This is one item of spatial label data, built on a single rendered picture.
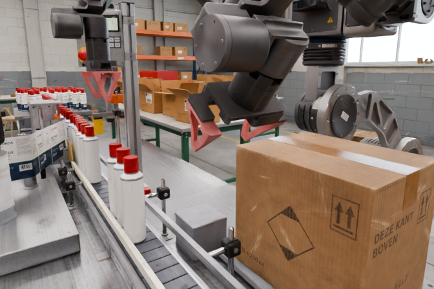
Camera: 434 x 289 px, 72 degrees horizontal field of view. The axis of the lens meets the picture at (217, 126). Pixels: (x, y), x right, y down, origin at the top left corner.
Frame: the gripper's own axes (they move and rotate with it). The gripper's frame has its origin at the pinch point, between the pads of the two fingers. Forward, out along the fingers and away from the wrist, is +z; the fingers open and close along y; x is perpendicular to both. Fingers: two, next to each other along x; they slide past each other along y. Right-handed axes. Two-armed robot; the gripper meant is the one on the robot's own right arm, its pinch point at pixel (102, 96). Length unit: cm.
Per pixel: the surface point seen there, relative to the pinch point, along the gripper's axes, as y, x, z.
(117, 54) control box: -23.6, 12.5, -12.0
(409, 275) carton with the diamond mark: 63, 34, 30
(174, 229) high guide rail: 31.4, 3.9, 25.2
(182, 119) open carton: -164, 114, 39
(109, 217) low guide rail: 9.7, -3.2, 29.5
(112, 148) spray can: 4.2, 0.4, 13.4
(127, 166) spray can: 18.4, -0.6, 14.2
